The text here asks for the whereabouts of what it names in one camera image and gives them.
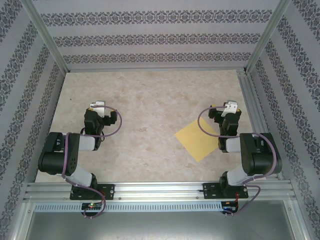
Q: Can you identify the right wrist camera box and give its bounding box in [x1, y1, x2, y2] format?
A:
[221, 100, 238, 118]

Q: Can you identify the long aluminium mounting rail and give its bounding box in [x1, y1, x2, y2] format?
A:
[23, 181, 297, 201]

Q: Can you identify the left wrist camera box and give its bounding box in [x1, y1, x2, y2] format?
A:
[89, 100, 106, 119]

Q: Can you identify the aluminium side rail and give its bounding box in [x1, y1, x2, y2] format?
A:
[236, 69, 285, 181]

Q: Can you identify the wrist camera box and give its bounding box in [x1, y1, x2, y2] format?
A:
[89, 100, 106, 119]
[221, 100, 238, 118]

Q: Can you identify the slotted grey cable duct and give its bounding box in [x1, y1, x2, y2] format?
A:
[33, 201, 237, 213]

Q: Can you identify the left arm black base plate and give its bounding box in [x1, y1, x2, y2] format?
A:
[69, 183, 116, 201]

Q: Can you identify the aluminium frame side bar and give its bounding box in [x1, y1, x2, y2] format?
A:
[284, 199, 313, 240]
[11, 201, 35, 240]

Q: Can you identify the aluminium frame cross bar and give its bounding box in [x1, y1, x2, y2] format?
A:
[66, 66, 247, 73]

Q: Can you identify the aluminium frame post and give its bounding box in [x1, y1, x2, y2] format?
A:
[18, 0, 70, 74]
[244, 0, 295, 75]

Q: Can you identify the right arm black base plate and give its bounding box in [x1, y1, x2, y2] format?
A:
[202, 182, 250, 200]

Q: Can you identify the yellow square paper sheet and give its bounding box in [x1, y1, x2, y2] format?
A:
[174, 119, 221, 163]

